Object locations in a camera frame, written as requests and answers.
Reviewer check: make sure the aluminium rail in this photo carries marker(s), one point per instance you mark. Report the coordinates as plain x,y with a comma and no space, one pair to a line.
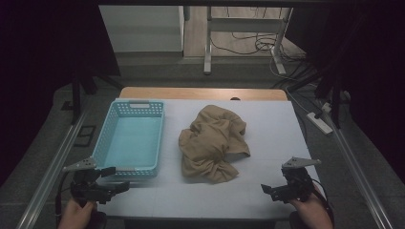
51,171
359,178

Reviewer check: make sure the tan cloth garment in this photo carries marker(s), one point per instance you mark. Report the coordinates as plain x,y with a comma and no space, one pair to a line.
210,143

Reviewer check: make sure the white desk frame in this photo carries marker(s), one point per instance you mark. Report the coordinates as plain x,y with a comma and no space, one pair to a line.
208,47

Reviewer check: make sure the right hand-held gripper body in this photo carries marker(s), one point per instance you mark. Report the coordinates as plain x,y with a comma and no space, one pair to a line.
297,183

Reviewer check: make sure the person's left hand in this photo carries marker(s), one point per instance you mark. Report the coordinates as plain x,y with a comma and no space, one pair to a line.
76,216

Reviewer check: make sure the white table mat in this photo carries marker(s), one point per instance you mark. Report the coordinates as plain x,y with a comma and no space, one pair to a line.
273,136

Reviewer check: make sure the white cabinet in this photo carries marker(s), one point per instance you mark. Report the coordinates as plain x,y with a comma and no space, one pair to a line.
141,28

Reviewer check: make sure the light blue plastic basket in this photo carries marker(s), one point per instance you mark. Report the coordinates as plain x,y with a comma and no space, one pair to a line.
132,140

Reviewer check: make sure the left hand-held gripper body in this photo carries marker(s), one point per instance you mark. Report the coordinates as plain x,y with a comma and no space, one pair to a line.
84,186

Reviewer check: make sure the black floor plate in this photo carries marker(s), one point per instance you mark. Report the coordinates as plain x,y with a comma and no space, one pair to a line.
85,136

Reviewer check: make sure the person's right hand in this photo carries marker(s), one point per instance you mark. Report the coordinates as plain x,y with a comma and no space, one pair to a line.
312,213

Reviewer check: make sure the black metal stand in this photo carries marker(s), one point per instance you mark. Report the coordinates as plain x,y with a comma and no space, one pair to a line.
76,98
334,101

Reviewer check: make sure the white power strip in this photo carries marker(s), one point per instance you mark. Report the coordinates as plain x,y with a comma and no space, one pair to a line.
319,123

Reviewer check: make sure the wooden table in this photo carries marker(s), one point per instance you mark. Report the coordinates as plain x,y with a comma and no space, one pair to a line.
203,93

